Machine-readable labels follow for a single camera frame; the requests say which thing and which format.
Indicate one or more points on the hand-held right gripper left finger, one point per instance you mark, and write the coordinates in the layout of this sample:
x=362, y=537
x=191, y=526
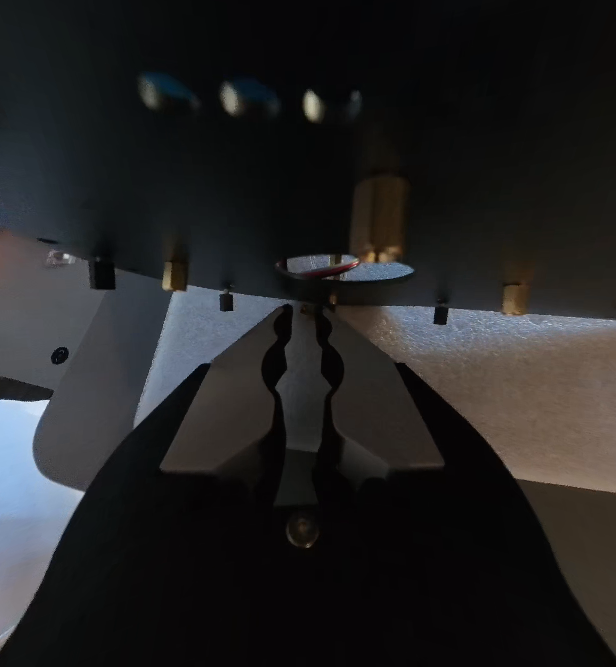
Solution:
x=224, y=411

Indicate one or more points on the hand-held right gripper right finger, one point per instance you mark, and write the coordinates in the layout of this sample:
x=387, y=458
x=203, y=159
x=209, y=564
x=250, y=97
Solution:
x=381, y=411

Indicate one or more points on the blue black toy robot arm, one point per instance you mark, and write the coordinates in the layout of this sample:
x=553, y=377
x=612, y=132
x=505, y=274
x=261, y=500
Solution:
x=287, y=156

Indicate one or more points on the dark grey desk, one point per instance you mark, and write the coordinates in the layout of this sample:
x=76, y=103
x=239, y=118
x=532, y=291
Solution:
x=94, y=417

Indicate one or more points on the grey foam mat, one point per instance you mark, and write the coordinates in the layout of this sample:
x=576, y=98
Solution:
x=522, y=396

